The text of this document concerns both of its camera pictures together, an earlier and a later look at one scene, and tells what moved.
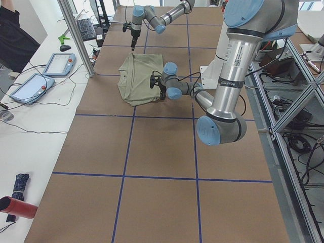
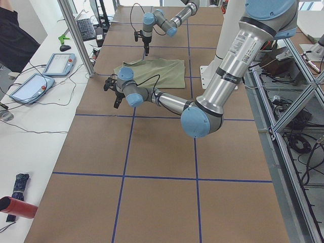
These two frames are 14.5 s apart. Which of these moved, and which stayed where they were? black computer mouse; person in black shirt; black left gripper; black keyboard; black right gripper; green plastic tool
Moved: black right gripper; black left gripper
Stayed: black computer mouse; green plastic tool; person in black shirt; black keyboard
